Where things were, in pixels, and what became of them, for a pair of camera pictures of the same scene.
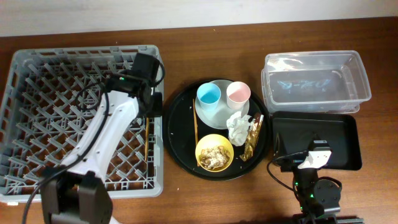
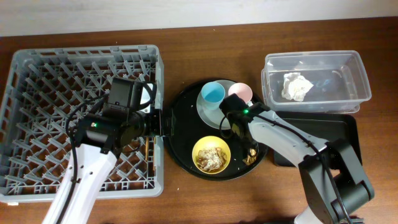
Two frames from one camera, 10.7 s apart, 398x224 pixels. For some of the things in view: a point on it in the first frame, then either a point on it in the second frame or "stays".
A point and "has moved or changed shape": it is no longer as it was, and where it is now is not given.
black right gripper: [288, 165] → [237, 131]
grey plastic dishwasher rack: [55, 96] stays
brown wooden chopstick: [195, 129] → [154, 167]
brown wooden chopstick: [147, 139] stays
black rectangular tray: [293, 132] stays
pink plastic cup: [238, 93] stays
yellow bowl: [214, 152] stays
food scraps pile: [214, 158] stays
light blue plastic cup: [208, 95] has moved or changed shape
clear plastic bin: [314, 82] stays
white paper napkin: [239, 127] has moved or changed shape
